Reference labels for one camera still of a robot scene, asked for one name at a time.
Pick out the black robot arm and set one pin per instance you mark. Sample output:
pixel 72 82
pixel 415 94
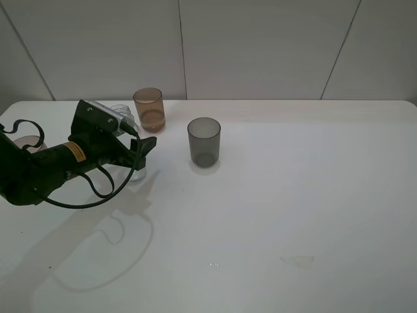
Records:
pixel 28 178

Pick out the amber translucent cup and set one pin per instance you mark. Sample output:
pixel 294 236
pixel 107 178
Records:
pixel 150 109

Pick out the grey translucent cup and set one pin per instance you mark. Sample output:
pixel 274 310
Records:
pixel 204 141

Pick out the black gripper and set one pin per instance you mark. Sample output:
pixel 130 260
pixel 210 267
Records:
pixel 87 151

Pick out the pink translucent cup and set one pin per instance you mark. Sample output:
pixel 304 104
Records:
pixel 30 143

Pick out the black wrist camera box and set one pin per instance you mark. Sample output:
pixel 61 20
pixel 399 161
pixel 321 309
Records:
pixel 92 115

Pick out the clear plastic water bottle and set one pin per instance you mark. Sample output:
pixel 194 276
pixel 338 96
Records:
pixel 128 118

